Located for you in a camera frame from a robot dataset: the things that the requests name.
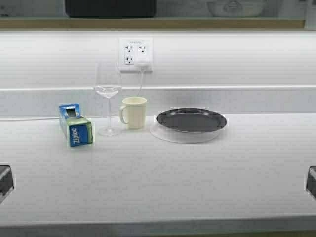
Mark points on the black cooking pot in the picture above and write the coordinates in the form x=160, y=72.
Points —
x=110, y=8

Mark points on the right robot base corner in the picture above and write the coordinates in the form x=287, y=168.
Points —
x=311, y=181

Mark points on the clear glass bowl in cabinet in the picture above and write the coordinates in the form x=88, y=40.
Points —
x=236, y=8

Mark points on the clear round lid under plate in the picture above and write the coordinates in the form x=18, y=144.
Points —
x=174, y=136

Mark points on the cream ceramic mug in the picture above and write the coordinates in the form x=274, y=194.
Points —
x=132, y=113

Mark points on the clear wine glass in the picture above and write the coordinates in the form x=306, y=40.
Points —
x=108, y=84

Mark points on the blue Ziploc box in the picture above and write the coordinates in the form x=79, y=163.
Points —
x=77, y=129

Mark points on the white wall outlet plate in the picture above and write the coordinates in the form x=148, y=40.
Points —
x=135, y=54

